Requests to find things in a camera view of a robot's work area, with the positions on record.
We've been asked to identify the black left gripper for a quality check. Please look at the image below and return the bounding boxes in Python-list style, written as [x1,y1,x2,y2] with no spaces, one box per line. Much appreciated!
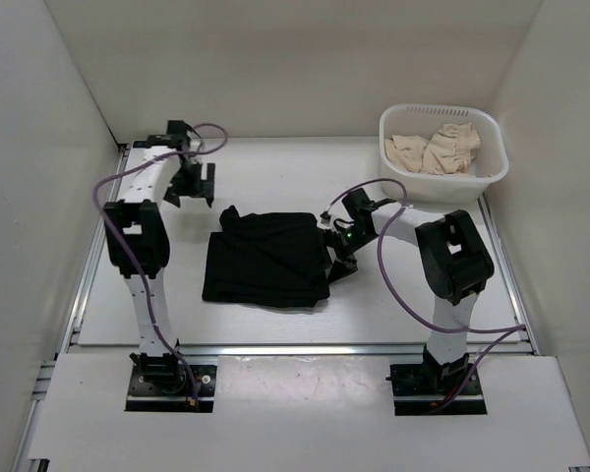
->
[162,159,215,207]

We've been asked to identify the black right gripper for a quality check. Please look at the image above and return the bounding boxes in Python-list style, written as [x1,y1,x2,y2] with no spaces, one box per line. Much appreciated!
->
[309,225,377,283]

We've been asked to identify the black trousers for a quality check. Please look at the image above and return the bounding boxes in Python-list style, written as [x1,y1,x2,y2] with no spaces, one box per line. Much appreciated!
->
[202,206,329,309]

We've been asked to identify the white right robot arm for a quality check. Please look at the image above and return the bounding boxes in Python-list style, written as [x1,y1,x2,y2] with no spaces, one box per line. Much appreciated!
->
[321,189,495,393]

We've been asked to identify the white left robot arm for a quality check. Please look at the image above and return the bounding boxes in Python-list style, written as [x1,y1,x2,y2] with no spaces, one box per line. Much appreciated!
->
[92,120,215,405]

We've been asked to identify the white plastic basket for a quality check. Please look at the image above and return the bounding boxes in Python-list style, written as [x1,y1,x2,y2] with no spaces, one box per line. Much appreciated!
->
[379,104,509,204]

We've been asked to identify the beige cloth in basket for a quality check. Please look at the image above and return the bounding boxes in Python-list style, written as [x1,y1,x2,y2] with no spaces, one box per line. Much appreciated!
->
[383,123,482,175]

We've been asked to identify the white front cover board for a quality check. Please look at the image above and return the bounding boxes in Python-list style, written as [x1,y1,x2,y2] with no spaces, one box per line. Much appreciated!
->
[29,354,590,471]

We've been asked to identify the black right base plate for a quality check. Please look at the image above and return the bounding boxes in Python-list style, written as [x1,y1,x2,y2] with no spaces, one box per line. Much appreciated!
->
[386,364,488,417]

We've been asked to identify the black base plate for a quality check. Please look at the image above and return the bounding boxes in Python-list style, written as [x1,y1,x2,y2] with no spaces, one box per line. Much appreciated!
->
[125,364,217,413]
[386,364,488,417]

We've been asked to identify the aluminium table edge rail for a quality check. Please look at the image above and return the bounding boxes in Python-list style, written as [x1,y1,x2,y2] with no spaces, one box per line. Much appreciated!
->
[44,340,535,360]

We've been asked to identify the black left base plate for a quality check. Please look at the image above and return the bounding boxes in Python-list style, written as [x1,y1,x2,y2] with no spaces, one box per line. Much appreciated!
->
[125,364,217,413]

